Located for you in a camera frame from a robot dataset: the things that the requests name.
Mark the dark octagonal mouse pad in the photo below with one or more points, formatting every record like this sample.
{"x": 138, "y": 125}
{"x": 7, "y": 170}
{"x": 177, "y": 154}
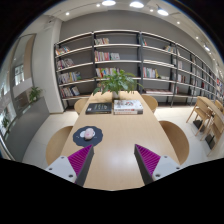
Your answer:
{"x": 78, "y": 140}

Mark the pale pink computer mouse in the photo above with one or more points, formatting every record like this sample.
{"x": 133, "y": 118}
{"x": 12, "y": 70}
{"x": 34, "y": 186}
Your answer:
{"x": 89, "y": 134}

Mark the white picture-cover book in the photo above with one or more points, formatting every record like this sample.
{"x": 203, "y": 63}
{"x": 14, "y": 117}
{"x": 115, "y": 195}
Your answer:
{"x": 128, "y": 105}

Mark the light wooden table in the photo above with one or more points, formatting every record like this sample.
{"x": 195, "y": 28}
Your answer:
{"x": 205, "y": 103}

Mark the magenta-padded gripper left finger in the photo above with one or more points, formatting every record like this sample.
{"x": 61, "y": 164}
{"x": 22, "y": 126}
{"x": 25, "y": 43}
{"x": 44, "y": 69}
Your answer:
{"x": 62, "y": 167}

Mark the black hardcover book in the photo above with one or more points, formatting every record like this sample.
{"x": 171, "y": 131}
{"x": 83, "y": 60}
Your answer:
{"x": 98, "y": 108}

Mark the round-backed wooden chair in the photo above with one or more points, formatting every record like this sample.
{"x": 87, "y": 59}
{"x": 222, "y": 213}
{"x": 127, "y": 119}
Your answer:
{"x": 56, "y": 143}
{"x": 80, "y": 105}
{"x": 150, "y": 101}
{"x": 176, "y": 140}

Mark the white red-lettered book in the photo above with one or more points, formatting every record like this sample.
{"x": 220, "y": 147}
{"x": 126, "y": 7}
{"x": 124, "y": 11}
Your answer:
{"x": 128, "y": 112}

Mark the grey wall shelf unit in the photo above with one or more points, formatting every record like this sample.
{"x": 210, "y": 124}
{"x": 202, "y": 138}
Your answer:
{"x": 116, "y": 45}

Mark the small green potted plant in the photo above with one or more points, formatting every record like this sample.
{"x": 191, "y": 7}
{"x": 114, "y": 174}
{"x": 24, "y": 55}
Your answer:
{"x": 34, "y": 94}

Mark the green potted plant white pot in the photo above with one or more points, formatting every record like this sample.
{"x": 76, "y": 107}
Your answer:
{"x": 116, "y": 81}

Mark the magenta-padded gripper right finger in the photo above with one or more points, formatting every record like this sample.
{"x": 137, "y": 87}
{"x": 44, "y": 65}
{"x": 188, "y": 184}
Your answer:
{"x": 165, "y": 166}

